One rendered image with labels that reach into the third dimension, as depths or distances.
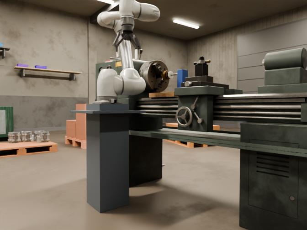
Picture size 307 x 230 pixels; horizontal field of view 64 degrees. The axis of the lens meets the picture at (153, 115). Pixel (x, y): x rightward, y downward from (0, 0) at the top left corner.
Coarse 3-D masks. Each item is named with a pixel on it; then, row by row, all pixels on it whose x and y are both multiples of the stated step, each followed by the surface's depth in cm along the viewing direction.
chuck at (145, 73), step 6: (156, 60) 237; (144, 66) 236; (150, 66) 232; (162, 66) 244; (144, 72) 232; (150, 72) 232; (144, 78) 233; (150, 78) 232; (150, 84) 233; (150, 90) 240; (156, 90) 238; (162, 90) 244
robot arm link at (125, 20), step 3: (120, 18) 163; (123, 18) 160; (126, 18) 160; (129, 18) 160; (132, 18) 162; (123, 21) 160; (126, 21) 160; (129, 21) 160; (132, 21) 162; (123, 24) 162; (126, 24) 161; (129, 24) 162; (132, 24) 162
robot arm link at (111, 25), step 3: (102, 12) 204; (99, 15) 206; (99, 18) 205; (99, 21) 208; (114, 21) 211; (99, 24) 214; (102, 24) 208; (105, 24) 207; (108, 24) 208; (111, 24) 211; (114, 24) 212; (108, 27) 215; (111, 27) 215
